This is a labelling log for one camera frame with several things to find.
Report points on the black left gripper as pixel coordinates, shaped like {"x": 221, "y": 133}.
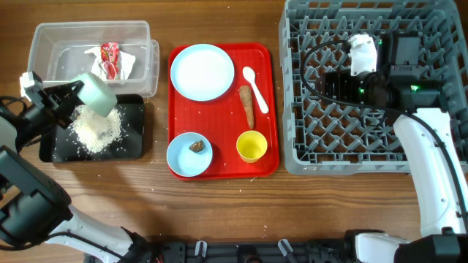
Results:
{"x": 55, "y": 111}

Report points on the mint green bowl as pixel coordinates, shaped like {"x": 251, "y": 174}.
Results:
{"x": 96, "y": 94}

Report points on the white rice pile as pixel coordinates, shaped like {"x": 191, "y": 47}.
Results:
{"x": 95, "y": 132}

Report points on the red snack wrapper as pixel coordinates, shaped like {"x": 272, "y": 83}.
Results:
{"x": 110, "y": 54}

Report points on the white napkin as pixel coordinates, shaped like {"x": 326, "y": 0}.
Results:
{"x": 123, "y": 66}

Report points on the small light blue bowl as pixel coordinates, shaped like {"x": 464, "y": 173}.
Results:
{"x": 185, "y": 162}

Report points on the brown food scrap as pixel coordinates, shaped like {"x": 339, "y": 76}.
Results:
{"x": 197, "y": 147}

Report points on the large light blue plate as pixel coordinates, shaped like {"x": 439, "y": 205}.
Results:
{"x": 202, "y": 72}

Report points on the yellow cup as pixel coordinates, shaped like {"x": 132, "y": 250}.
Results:
{"x": 251, "y": 146}

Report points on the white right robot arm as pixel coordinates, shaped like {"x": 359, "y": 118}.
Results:
{"x": 422, "y": 126}

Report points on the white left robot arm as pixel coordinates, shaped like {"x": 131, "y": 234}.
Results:
{"x": 42, "y": 211}

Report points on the grey dishwasher rack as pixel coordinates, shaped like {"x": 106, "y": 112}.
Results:
{"x": 331, "y": 139}

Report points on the black tray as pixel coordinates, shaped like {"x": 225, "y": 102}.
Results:
{"x": 62, "y": 145}

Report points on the white plastic spoon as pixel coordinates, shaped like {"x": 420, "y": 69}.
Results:
{"x": 250, "y": 75}

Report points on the brown carrot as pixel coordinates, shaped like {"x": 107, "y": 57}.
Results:
{"x": 246, "y": 99}

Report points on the red serving tray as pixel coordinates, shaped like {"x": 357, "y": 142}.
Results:
{"x": 222, "y": 120}

